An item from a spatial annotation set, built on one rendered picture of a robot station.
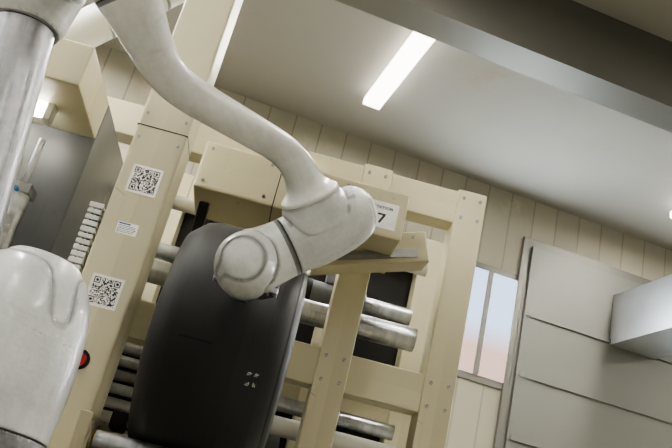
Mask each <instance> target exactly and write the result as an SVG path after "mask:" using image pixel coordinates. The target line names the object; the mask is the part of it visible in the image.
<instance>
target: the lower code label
mask: <svg viewBox="0 0 672 448"><path fill-rule="evenodd" d="M124 283H125V280H121V279H117V278H114V277H110V276H106V275H102V274H98V273H95V272H94V273H93V276H92V278H91V281H90V284H89V286H88V294H89V305H93V306H97V307H100V308H104V309H108V310H112V311H115V308H116V306H117V303H118V300H119V297H120V294H121V291H122V289H123V286H124Z"/></svg>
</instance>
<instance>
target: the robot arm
mask: <svg viewBox="0 0 672 448"><path fill-rule="evenodd" d="M94 2H95V4H96V5H97V7H98V9H99V11H100V12H101V14H102V15H103V17H104V18H105V20H106V21H107V22H108V24H109V25H110V27H111V28H112V30H113V31H114V33H115V34H116V36H117V37H118V39H119V40H120V42H121V44H122V45H123V47H124V48H125V50H126V51H127V53H128V55H129V56H130V58H131V60H132V61H133V63H134V64H135V66H136V67H137V69H138V70H139V72H140V73H141V75H142V76H143V77H144V79H145V80H146V81H147V82H148V84H149V85H150V86H151V87H152V88H153V89H154V90H155V91H156V92H157V93H158V94H159V95H160V96H161V97H162V98H163V99H165V100H166V101H167V102H168V103H170V104H171V105H172V106H174V107H175V108H177V109H178V110H180V111H181V112H183V113H185V114H187V115H188V116H190V117H192V118H194V119H195V120H197V121H199V122H201V123H203V124H205V125H206V126H208V127H210V128H212V129H214V130H216V131H218V132H219V133H221V134H223V135H225V136H227V137H229V138H230V139H232V140H234V141H236V142H238V143H240V144H241V145H243V146H245V147H247V148H249V149H251V150H253V151H254V152H256V153H258V154H260V155H261V156H263V157H265V158H266V159H268V160H269V161H271V162H272V163H273V164H274V165H275V166H276V167H277V168H278V169H279V171H280V172H281V174H282V176H283V178H284V181H285V184H286V194H285V197H284V199H283V201H282V202H281V206H282V217H280V218H278V219H276V220H274V221H272V222H269V223H266V224H264V225H261V226H258V227H254V228H250V229H245V230H242V231H239V232H236V233H234V234H232V235H230V236H229V237H227V238H226V239H225V240H224V241H223V242H222V243H221V244H220V246H219V247H218V249H217V252H216V255H215V259H214V276H213V279H212V281H213V282H214V283H217V284H219V285H220V287H221V288H222V289H223V290H224V291H225V292H226V293H227V294H228V295H229V296H231V297H232V298H234V299H236V300H239V301H245V302H248V301H251V302H253V300H255V299H258V300H264V299H268V298H276V297H277V294H278V290H279V285H281V284H282V283H284V282H286V281H288V280H290V279H292V278H293V277H295V276H297V275H299V274H302V273H304V272H307V271H309V270H312V269H316V268H319V267H322V266H324V265H326V264H328V263H331V262H333V261H335V260H337V259H338V258H340V257H342V256H344V255H346V254H347V253H349V252H351V251H352V250H354V249H355V248H357V247H358V246H360V245H361V244H362V243H363V242H365V241H366V240H367V239H368V238H369V237H370V236H371V235H372V233H373V232H374V230H375V227H376V225H377V222H378V214H377V209H376V205H375V202H374V200H373V198H372V197H371V195H370V194H369V193H368V192H366V191H365V190H363V189H362V188H358V187H354V186H345V187H342V188H340V187H339V186H338V184H337V182H336V181H333V180H330V179H328V178H326V177H324V176H323V174H322V173H321V172H320V171H319V169H318V167H317V166H316V164H315V163H314V161H313V160H312V158H311V157H310V155H309V154H308V153H307V151H306V150H305V149H304V148H303V147H302V146H301V145H300V144H299V143H298V142H297V141H296V140H295V139H294V138H293V137H291V136H290V135H289V134H288V133H286V132H285V131H283V130H282V129H280V128H279V127H277V126H276V125H274V124H273V123H271V122H269V121H268V120H266V119H265V118H263V117H261V116H260V115H258V114H256V113H255V112H253V111H252V110H250V109H248V108H247V107H245V106H244V105H242V104H240V103H239V102H237V101H235V100H234V99H232V98H231V97H229V96H227V95H226V94H224V93H223V92H221V91H219V90H218V89H216V88H215V87H213V86H211V85H210V84H208V83H207V82H205V81H204V80H202V79H201V78H200V77H198V76H197V75H196V74H195V73H194V72H192V71H191V70H190V69H189V68H188V67H187V65H186V64H185V63H184V62H183V60H182V59H181V57H180V56H179V54H178V52H177V50H176V48H175V45H174V42H173V39H172V35H171V32H170V27H169V23H168V19H167V15H166V11H165V7H164V2H163V0H94ZM85 3H86V0H0V237H1V233H2V230H3V226H4V222H5V219H6V215H7V211H8V208H9V204H10V200H11V197H12V193H13V190H14V186H15V182H16V179H17V175H18V171H19V168H20V164H21V160H22V157H23V153H24V150H25V146H26V142H27V139H28V135H29V131H30V128H31V124H32V120H33V117H34V113H35V109H36V106H37V102H38V99H39V95H40V91H41V88H42V84H43V80H44V77H45V73H46V69H47V66H48V62H49V59H50V55H51V51H52V48H53V46H54V45H56V44H57V43H58V42H59V41H61V40H62V39H63V38H64V37H65V35H66V34H67V32H68V30H69V28H70V26H71V25H72V23H73V21H74V20H75V18H76V16H77V15H78V13H79V12H80V10H81V9H82V7H83V6H84V4H85ZM89 317H90V307H89V294H88V289H87V285H86V283H85V282H84V281H83V278H82V275H81V273H80V271H79V270H78V269H77V267H75V266H74V265H73V264H71V263H70V262H68V261H67V260H65V259H63V258H61V257H59V256H57V255H54V254H52V253H50V252H47V251H44V250H41V249H38V248H34V247H30V246H23V245H18V246H13V247H10V248H7V249H1V250H0V448H47V447H48V444H49V442H50V439H51V436H52V434H53V432H54V429H55V427H56V425H57V423H58V421H59V419H60V417H61V415H62V412H63V410H64V407H65V405H66V402H67V400H68V397H69V394H70V391H71V389H72V386H73V383H74V380H75V377H76V374H77V371H78V368H79V365H80V362H81V358H82V355H83V351H84V348H85V344H86V340H87V336H88V329H89Z"/></svg>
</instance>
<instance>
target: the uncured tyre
mask: <svg viewBox="0 0 672 448"><path fill-rule="evenodd" d="M242 230H245V229H243V228H240V227H236V226H232V225H228V224H225V223H208V224H206V225H204V226H202V227H200V228H198V229H196V230H194V231H192V232H190V233H189V234H188V235H187V236H186V238H185V239H184V241H183V243H182V245H181V246H180V248H179V251H178V253H177V255H176V257H175V259H174V262H173V264H172V266H171V268H170V271H169V273H168V275H167V278H166V280H165V282H164V285H163V288H162V290H161V293H160V295H159V298H158V301H157V304H156V307H155V310H154V313H153V316H152V319H151V322H150V325H149V328H148V332H147V335H146V339H145V342H144V346H143V349H142V353H141V357H140V361H139V365H138V369H137V373H136V378H135V383H134V388H133V394H132V399H131V405H130V411H129V418H128V429H127V432H128V437H129V438H133V439H137V440H141V441H145V442H149V443H153V444H157V445H160V446H164V447H168V448H196V447H199V448H265V445H266V442H267V439H268V436H269V433H270V429H271V426H272V423H273V419H274V416H275V412H276V409H277V405H278V402H279V398H280V394H281V391H282V387H283V383H284V380H285V376H286V372H287V368H288V365H289V361H290V357H291V353H292V349H293V345H294V341H295V337H296V333H297V329H298V325H299V321H300V317H301V313H302V308H303V304H304V299H305V295H306V289H307V280H308V275H307V274H306V273H302V274H299V275H297V276H295V277H293V278H292V279H290V280H288V281H286V282H284V283H282V284H281V285H279V290H278V294H277V297H276V298H268V299H264V300H258V299H255V300H253V302H251V301H248V302H245V301H239V300H236V299H234V298H232V297H231V296H229V295H228V294H227V293H226V292H225V291H224V290H223V289H222V288H221V287H220V285H219V284H217V283H214V282H213V281H212V279H213V276H214V259H215V255H216V252H217V249H218V247H219V246H220V244H221V243H222V242H223V241H224V240H225V239H226V238H227V237H229V236H230V235H232V234H234V233H236V232H239V231H242ZM179 334H183V335H186V336H190V337H194V338H198V339H202V340H205V341H209V342H212V344H209V343H205V342H201V341H198V340H194V339H190V338H186V337H182V336H179ZM247 368H248V369H252V370H256V371H260V372H261V375H260V379H259V383H258V386H257V390H251V389H245V388H242V385H243V382H244V378H245V374H246V371H247Z"/></svg>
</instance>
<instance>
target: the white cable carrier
mask: <svg viewBox="0 0 672 448"><path fill-rule="evenodd" d="M89 206H90V207H89V208H88V210H87V212H88V213H86V215H85V218H86V219H84V220H83V222H82V224H83V225H81V227H80V230H81V231H79V233H78V236H79V238H78V237H77V238H76V241H75V242H76V243H77V244H76V243H74V245H73V249H74V250H73V249H72V250H71V253H70V255H72V256H69V258H68V262H70V263H71V264H73V265H74V266H75V267H77V269H78V270H79V271H80V273H81V274H82V270H83V268H84V266H85V263H86V260H87V257H88V255H89V253H90V252H89V251H90V250H91V247H92V245H93V242H94V239H95V237H96V234H97V231H98V229H99V226H100V224H101V221H102V218H103V216H104V213H105V207H104V206H105V205H104V204H101V203H98V202H94V201H90V204H89Z"/></svg>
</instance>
